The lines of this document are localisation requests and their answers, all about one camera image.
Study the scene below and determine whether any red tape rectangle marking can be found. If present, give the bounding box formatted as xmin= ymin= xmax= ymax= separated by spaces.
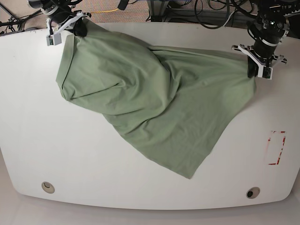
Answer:
xmin=265 ymin=131 xmax=286 ymax=165

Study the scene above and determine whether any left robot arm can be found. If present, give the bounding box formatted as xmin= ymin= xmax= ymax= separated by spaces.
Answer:
xmin=232 ymin=0 xmax=290 ymax=80

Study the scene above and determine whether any right table cable grommet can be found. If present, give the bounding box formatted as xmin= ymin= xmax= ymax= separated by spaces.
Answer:
xmin=246 ymin=187 xmax=260 ymax=199

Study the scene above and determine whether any aluminium frame with cables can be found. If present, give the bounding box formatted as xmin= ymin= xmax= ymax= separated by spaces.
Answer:
xmin=146 ymin=0 xmax=250 ymax=29

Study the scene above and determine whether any white power strip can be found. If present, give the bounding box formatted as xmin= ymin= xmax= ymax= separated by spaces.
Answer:
xmin=285 ymin=5 xmax=300 ymax=17

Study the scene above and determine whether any green T-shirt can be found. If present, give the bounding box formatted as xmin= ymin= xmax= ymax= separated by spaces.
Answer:
xmin=56 ymin=20 xmax=256 ymax=179

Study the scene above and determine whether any yellow cable on floor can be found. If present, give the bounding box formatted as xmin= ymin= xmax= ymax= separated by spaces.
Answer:
xmin=90 ymin=8 xmax=119 ymax=14

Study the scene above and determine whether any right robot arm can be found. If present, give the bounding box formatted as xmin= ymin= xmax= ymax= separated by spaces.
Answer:
xmin=28 ymin=0 xmax=91 ymax=46

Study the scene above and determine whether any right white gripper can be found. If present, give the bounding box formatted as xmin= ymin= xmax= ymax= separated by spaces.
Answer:
xmin=46 ymin=10 xmax=91 ymax=46

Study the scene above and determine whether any black tripod stand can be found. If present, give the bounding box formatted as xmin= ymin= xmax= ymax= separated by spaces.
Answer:
xmin=0 ymin=4 xmax=42 ymax=36

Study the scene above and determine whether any left table cable grommet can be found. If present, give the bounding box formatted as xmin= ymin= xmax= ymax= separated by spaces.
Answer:
xmin=41 ymin=182 xmax=55 ymax=194

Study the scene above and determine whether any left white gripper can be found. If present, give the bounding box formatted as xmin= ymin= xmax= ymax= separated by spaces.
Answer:
xmin=232 ymin=45 xmax=287 ymax=80

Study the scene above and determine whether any table cable grommet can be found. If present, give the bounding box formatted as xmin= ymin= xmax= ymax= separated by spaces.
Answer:
xmin=246 ymin=187 xmax=260 ymax=199
xmin=41 ymin=182 xmax=55 ymax=194

